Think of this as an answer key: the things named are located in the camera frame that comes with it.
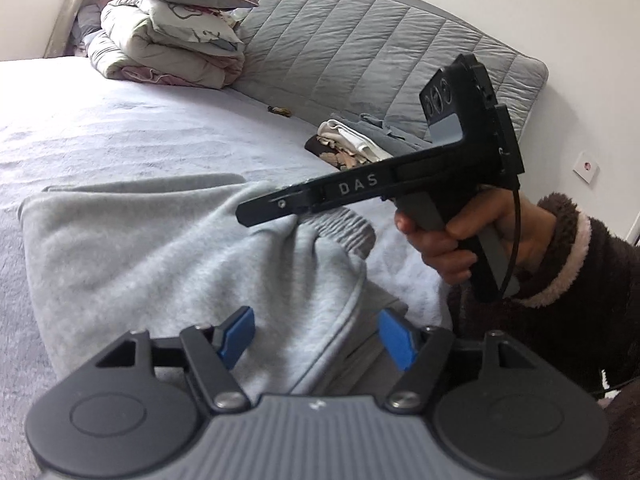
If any grey sweatshirt garment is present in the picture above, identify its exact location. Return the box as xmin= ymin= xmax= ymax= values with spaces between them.
xmin=17 ymin=172 xmax=406 ymax=411

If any white folded cloth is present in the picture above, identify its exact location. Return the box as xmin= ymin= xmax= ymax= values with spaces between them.
xmin=319 ymin=120 xmax=392 ymax=163

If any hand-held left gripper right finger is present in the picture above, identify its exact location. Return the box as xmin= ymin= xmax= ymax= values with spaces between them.
xmin=378 ymin=308 xmax=543 ymax=413

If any brown patterned garment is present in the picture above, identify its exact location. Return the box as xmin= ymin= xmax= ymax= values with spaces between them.
xmin=305 ymin=135 xmax=376 ymax=169

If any white wall plate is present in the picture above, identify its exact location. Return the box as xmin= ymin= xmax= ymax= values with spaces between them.
xmin=572 ymin=150 xmax=601 ymax=186

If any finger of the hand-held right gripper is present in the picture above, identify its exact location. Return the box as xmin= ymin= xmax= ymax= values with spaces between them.
xmin=236 ymin=183 xmax=327 ymax=229

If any grey zip jacket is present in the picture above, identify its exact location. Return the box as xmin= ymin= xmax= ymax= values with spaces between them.
xmin=330 ymin=112 xmax=436 ymax=158

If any person's right forearm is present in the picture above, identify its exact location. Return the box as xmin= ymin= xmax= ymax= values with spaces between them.
xmin=447 ymin=192 xmax=640 ymax=401

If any dark patterned cloth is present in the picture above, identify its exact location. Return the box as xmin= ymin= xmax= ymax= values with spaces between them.
xmin=72 ymin=2 xmax=108 ymax=56

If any folded grey pink comforter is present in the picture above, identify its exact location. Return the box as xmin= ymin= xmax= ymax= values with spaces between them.
xmin=86 ymin=30 xmax=246 ymax=90

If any grey quilted headboard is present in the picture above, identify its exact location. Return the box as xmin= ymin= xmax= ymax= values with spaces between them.
xmin=230 ymin=0 xmax=549 ymax=143

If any person's right hand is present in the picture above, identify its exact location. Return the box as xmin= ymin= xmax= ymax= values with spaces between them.
xmin=394 ymin=189 xmax=557 ymax=287

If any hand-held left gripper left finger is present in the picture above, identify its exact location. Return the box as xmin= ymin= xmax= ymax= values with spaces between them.
xmin=95 ymin=306 xmax=256 ymax=413

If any grey patterned curtain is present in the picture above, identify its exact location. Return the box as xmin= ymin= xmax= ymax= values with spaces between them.
xmin=42 ymin=0 xmax=108 ymax=58

